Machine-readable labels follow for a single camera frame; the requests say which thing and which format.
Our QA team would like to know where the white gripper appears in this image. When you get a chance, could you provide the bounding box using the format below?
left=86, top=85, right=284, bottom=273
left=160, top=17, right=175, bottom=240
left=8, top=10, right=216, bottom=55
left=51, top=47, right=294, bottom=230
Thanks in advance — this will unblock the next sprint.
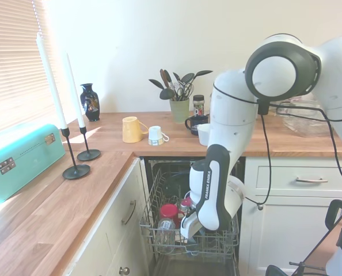
left=180, top=213, right=203, bottom=239

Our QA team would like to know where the red mug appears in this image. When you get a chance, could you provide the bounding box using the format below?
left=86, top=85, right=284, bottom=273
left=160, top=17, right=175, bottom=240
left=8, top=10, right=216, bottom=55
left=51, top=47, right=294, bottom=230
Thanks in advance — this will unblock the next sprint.
left=159, top=203, right=187, bottom=228

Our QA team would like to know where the built-in dishwasher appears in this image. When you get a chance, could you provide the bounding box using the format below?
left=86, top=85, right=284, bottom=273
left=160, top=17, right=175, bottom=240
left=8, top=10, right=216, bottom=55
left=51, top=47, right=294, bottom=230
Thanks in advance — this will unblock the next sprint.
left=139, top=156, right=246, bottom=276

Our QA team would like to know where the black mug with logo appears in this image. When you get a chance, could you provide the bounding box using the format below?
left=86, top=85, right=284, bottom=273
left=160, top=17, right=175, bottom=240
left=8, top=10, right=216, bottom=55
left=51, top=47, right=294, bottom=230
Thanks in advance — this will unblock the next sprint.
left=184, top=114, right=210, bottom=136

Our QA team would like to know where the yellow mug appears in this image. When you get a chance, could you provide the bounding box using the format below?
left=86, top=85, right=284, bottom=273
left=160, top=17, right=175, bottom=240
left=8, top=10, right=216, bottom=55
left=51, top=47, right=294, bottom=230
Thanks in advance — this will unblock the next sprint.
left=121, top=116, right=150, bottom=143

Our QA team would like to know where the clear drinking glass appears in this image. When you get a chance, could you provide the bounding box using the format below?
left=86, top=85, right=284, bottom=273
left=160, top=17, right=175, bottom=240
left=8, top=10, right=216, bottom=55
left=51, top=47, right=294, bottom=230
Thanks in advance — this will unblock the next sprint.
left=154, top=218, right=176, bottom=255

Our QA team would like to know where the white corner cabinet with drawers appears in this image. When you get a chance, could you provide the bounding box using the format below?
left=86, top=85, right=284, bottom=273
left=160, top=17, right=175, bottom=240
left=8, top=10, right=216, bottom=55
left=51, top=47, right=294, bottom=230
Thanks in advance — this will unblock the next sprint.
left=60, top=156, right=155, bottom=276

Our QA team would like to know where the plain white cup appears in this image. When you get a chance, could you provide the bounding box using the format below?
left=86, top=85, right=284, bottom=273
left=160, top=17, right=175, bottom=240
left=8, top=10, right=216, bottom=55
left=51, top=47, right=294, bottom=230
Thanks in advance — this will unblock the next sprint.
left=197, top=123, right=212, bottom=147

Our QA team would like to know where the black clamp base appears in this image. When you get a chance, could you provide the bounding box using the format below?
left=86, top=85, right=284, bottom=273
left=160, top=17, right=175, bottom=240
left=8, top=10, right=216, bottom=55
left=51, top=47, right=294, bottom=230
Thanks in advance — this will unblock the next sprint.
left=265, top=259, right=328, bottom=276

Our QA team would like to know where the small white patterned cup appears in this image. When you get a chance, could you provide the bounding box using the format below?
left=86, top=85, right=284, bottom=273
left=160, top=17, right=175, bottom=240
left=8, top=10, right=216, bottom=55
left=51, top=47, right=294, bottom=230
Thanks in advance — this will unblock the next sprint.
left=147, top=125, right=170, bottom=147

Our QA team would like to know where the white cabinet with metal knob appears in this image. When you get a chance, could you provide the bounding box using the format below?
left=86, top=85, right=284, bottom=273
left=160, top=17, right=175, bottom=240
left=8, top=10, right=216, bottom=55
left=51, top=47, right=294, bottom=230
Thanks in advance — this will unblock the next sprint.
left=238, top=156, right=342, bottom=274

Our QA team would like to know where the green utensil pot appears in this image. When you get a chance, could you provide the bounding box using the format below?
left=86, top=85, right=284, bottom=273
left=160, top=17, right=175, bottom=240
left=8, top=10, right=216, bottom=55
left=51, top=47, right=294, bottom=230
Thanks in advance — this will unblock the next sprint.
left=169, top=98, right=191, bottom=124

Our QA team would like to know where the coffee jar with black lid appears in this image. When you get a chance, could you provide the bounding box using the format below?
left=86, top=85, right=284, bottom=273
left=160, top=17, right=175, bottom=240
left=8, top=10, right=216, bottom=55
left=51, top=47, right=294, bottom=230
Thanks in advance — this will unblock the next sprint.
left=192, top=94, right=206, bottom=117

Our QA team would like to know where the short black candle holder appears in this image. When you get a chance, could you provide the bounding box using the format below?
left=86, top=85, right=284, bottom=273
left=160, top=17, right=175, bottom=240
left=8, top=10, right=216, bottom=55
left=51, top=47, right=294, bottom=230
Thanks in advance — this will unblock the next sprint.
left=76, top=126, right=102, bottom=162

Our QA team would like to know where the tall black candle holder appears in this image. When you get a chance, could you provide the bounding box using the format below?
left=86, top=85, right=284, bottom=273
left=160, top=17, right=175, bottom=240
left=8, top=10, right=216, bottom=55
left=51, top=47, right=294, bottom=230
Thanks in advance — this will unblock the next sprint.
left=60, top=127, right=92, bottom=181

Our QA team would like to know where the black round ladle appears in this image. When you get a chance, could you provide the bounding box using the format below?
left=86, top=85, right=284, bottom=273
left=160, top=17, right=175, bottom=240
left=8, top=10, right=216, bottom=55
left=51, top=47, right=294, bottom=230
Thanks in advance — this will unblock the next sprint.
left=159, top=87, right=176, bottom=102

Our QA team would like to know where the metal whisk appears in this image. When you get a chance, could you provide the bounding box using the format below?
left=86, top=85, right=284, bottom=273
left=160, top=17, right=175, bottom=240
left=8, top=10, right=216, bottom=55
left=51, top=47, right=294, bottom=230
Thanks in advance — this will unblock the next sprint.
left=173, top=81, right=193, bottom=102

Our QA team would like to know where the black cylindrical grinder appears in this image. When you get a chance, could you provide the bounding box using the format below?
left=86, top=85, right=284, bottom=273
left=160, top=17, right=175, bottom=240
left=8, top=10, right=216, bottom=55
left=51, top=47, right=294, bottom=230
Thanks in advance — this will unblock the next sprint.
left=257, top=97, right=271, bottom=116

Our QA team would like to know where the black leaf-shaped spoon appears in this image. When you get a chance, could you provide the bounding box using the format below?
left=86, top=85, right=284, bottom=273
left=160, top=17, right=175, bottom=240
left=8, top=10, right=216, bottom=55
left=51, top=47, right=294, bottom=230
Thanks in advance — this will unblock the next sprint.
left=148, top=78, right=174, bottom=100

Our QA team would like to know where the black slotted spatula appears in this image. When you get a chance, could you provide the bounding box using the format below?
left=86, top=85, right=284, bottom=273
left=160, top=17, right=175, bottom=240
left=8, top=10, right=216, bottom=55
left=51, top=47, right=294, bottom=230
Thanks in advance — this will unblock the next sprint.
left=180, top=72, right=195, bottom=89

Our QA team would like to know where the wooden spoon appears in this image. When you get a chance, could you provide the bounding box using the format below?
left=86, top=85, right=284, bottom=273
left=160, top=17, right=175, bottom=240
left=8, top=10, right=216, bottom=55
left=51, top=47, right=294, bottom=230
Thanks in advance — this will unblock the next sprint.
left=159, top=68, right=172, bottom=90

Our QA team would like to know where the clear glass baking dish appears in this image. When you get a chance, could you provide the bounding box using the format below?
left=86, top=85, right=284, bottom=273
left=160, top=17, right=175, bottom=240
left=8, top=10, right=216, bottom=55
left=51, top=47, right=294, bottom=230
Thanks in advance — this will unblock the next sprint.
left=282, top=97, right=333, bottom=138

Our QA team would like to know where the long black spoon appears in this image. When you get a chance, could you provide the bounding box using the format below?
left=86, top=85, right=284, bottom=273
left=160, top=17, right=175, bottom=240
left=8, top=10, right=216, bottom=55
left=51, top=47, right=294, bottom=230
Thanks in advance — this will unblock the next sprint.
left=191, top=70, right=214, bottom=85

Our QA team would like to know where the navy vase with gold print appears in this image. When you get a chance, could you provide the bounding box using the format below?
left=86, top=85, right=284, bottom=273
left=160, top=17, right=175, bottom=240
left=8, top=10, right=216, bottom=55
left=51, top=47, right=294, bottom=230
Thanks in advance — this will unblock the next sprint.
left=79, top=83, right=101, bottom=122

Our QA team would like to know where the shorter white candle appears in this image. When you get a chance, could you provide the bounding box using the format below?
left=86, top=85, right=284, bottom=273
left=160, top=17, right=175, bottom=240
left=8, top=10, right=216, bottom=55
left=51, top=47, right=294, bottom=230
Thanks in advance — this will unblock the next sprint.
left=65, top=53, right=86, bottom=128

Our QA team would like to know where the teal metal bread box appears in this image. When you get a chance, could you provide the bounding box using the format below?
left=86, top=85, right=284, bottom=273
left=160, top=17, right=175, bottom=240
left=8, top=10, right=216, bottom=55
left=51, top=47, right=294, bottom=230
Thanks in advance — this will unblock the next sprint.
left=0, top=124, right=67, bottom=205

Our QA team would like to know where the tall white candle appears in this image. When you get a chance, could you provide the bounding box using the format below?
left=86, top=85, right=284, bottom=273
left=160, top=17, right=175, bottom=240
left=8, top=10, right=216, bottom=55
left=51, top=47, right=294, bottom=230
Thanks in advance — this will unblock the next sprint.
left=36, top=32, right=69, bottom=131

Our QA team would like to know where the white window blind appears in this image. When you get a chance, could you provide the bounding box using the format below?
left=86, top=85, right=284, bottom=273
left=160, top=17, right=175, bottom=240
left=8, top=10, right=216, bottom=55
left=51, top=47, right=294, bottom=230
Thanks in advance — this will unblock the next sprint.
left=0, top=0, right=57, bottom=136

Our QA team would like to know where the wire dishwasher rack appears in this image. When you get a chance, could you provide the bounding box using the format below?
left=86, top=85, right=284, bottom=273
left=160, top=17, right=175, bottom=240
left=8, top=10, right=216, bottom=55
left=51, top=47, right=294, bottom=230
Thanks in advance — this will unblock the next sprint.
left=138, top=166, right=241, bottom=258

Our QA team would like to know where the metal bar drawer handle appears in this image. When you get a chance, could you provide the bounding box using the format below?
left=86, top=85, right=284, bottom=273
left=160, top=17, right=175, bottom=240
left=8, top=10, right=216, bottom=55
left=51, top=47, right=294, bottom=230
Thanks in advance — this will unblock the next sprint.
left=121, top=200, right=137, bottom=226

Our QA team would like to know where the black cable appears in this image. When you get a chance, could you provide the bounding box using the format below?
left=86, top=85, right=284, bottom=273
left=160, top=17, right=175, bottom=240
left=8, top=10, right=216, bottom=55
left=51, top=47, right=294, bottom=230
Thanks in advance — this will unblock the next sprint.
left=213, top=82, right=342, bottom=208

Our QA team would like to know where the curved metal drawer handle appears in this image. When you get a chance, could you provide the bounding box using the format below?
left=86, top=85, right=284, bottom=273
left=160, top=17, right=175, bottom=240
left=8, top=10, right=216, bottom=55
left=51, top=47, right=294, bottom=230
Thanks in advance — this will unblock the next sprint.
left=295, top=177, right=329, bottom=184

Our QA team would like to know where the black clamp handle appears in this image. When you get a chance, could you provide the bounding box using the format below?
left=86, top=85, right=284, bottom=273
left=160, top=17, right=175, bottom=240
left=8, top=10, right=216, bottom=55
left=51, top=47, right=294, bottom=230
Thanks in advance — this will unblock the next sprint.
left=324, top=198, right=342, bottom=231

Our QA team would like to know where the beaded blind cord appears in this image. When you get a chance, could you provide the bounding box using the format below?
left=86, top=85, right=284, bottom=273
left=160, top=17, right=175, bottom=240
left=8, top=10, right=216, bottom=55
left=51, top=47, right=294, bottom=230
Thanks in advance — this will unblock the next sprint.
left=32, top=0, right=44, bottom=34

